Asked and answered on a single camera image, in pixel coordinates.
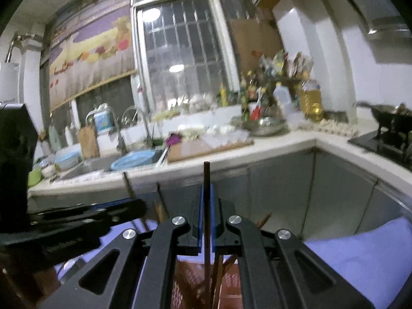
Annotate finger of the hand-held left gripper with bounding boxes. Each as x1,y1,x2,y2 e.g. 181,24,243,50
27,198,148,226
0,223,112,261

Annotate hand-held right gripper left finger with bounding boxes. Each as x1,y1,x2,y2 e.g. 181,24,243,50
40,185,205,309

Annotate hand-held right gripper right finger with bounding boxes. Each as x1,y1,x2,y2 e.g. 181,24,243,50
210,183,374,309

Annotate dark wooden chopstick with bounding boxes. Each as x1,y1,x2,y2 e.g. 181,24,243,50
203,161,216,309

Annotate pink plastic utensil basket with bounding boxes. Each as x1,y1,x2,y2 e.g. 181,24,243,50
173,255,243,309

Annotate green plastic cup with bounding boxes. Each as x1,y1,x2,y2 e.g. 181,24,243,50
28,168,43,188

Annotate brown wooden chopstick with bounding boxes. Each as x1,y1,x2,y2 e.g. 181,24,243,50
255,212,273,230
156,182,170,223

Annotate pale green bottle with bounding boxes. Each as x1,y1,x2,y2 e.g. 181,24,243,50
48,123,61,152

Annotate light blue plastic bowl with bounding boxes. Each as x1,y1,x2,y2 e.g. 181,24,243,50
54,151,81,172

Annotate blue plastic basin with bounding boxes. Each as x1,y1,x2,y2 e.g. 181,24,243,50
110,150,157,172

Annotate large wooden cutting board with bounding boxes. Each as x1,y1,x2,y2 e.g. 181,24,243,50
167,136,255,164

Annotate small upright wooden board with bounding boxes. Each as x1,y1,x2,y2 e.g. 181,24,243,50
78,125,101,160

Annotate steel kitchen cabinet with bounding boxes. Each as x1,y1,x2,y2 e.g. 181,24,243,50
29,146,412,242

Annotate clear plastic containers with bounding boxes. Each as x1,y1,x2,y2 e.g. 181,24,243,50
200,129,250,147

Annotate purple vegetable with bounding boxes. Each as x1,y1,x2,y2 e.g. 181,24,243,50
165,133,183,148

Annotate white water heater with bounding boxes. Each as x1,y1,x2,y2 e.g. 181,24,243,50
0,61,20,104

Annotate tall steel faucet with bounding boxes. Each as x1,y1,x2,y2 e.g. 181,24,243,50
85,107,127,156

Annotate blue picture board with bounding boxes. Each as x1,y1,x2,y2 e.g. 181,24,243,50
93,104,114,135

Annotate curved steel faucet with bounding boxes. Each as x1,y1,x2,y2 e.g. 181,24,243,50
120,106,151,151

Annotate stainless steel bowl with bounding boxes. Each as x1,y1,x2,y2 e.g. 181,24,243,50
242,117,287,136

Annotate cluster of condiment bottles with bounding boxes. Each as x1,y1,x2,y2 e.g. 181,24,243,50
219,74,274,119

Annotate printed roller blind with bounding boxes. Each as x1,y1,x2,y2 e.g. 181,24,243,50
48,0,137,111

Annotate white plastic jug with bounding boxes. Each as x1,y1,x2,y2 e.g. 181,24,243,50
272,83,296,117

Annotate row of eggs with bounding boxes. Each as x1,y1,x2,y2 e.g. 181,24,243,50
308,118,360,136

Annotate yellow cooking oil bottle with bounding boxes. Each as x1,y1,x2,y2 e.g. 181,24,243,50
299,79,324,123

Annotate purple table cloth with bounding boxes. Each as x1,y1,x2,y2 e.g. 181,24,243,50
54,216,412,309

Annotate pile of food packets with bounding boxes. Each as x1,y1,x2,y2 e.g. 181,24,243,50
256,50,314,82

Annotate barred kitchen window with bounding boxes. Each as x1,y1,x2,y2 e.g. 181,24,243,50
133,0,233,111

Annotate brown cardboard panel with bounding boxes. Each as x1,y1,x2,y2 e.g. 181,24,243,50
229,17,284,73

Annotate black gas stove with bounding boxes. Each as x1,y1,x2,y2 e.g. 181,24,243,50
347,133,412,168

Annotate black wok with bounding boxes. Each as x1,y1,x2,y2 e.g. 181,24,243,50
353,101,412,136

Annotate steel range hood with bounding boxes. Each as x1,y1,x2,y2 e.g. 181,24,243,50
323,0,412,37

